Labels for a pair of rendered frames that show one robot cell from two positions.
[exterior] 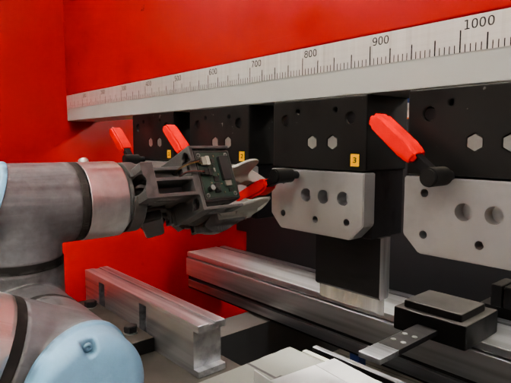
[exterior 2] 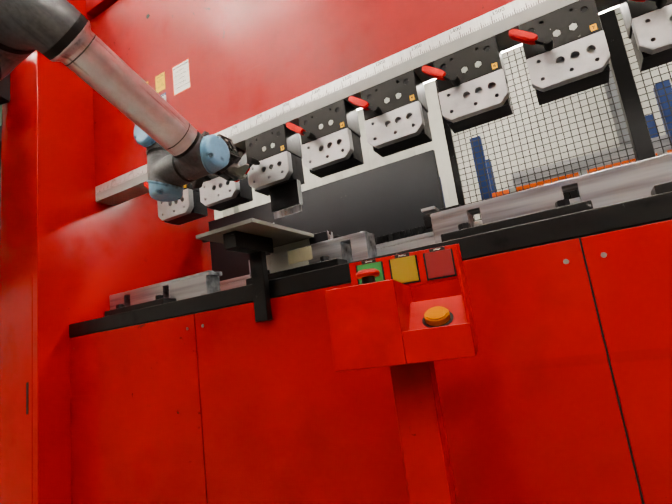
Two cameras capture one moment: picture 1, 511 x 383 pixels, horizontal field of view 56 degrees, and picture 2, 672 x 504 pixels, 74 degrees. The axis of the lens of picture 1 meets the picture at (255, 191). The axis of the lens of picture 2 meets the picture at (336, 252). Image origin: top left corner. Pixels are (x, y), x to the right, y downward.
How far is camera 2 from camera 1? 0.89 m
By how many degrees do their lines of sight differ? 26
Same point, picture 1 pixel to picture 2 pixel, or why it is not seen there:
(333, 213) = (276, 171)
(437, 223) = (314, 155)
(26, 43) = (72, 152)
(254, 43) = (232, 119)
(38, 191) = not seen: hidden behind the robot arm
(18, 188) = not seen: hidden behind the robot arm
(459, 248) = (322, 160)
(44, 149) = (81, 217)
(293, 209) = (259, 177)
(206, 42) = (206, 126)
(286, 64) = (249, 123)
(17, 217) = not seen: hidden behind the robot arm
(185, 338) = (200, 282)
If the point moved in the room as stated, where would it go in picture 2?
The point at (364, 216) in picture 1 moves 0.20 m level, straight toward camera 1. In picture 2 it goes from (288, 166) to (289, 134)
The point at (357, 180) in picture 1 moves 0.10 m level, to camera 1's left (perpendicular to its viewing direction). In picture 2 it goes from (284, 154) to (249, 153)
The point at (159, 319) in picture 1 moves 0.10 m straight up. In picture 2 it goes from (179, 285) to (177, 255)
